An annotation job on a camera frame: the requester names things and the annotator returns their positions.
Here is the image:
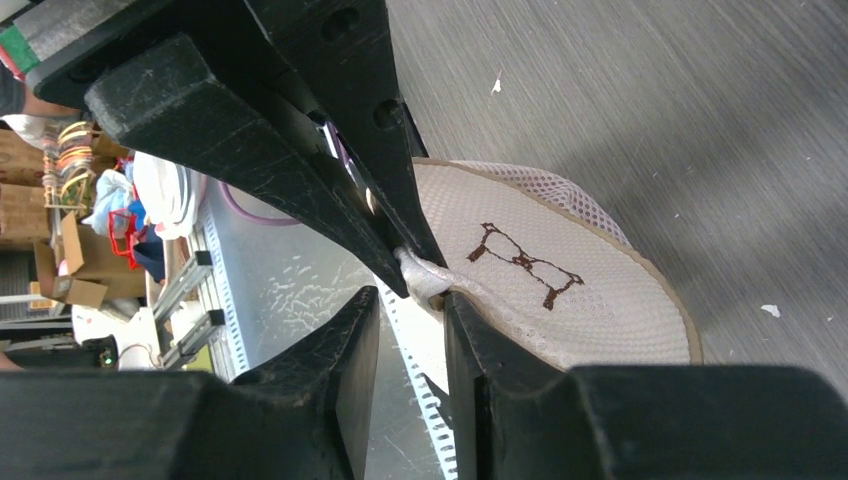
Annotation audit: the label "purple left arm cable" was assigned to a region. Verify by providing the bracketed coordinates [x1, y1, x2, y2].
[218, 182, 303, 228]

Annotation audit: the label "aluminium frame rail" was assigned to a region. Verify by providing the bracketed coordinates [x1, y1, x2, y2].
[151, 250, 225, 371]

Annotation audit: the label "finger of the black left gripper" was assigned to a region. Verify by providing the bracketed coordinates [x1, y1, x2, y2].
[249, 1, 445, 265]

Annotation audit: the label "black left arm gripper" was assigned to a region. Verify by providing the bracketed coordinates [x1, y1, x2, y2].
[13, 1, 409, 297]

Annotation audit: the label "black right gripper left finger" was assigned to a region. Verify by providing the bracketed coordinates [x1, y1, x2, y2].
[1, 286, 380, 479]

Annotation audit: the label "cardboard boxes in background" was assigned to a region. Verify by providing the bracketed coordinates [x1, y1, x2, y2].
[34, 215, 146, 308]

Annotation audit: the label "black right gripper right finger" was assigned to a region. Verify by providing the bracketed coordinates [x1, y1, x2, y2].
[444, 293, 847, 479]

